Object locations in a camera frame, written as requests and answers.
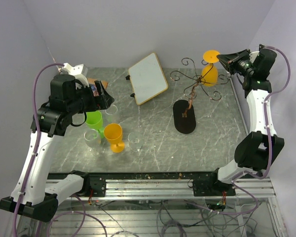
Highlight green plastic wine glass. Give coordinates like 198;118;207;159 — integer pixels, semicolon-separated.
86;111;104;138

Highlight black oval rack base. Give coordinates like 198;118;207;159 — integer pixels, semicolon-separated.
173;100;196;134

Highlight orange plastic wine glass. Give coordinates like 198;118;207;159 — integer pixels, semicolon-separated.
104;123;125;153

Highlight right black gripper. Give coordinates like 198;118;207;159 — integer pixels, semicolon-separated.
217;49;255;78

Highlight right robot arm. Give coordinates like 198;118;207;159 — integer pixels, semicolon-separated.
207;44;285;196

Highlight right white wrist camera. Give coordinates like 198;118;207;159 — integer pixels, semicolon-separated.
249;44;265;63

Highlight copper wire glass rack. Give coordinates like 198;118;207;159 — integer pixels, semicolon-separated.
170;57;230;106

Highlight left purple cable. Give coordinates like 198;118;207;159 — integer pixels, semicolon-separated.
11;63;65;237

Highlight clear wine glass front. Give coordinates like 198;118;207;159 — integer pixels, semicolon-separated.
84;129;105;157

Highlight clear wine glass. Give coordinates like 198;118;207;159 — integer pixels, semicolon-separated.
84;129;105;157
105;105;119;123

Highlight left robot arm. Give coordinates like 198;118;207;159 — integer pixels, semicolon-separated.
0;75;114;222

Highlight small whiteboard yellow frame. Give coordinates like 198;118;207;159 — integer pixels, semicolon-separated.
125;52;168;106

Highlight tangled cables under table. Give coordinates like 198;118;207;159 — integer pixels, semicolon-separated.
46;197;259;237

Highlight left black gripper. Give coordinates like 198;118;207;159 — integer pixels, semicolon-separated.
67;79;114;115

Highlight clear ribbed glass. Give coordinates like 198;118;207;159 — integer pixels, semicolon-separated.
128;131;143;152

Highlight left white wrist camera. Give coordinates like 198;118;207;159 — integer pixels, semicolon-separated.
60;63;89;87

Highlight aluminium rail frame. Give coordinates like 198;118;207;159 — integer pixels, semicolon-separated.
37;179;274;200

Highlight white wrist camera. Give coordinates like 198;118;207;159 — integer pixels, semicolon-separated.
249;44;265;63
60;63;89;87

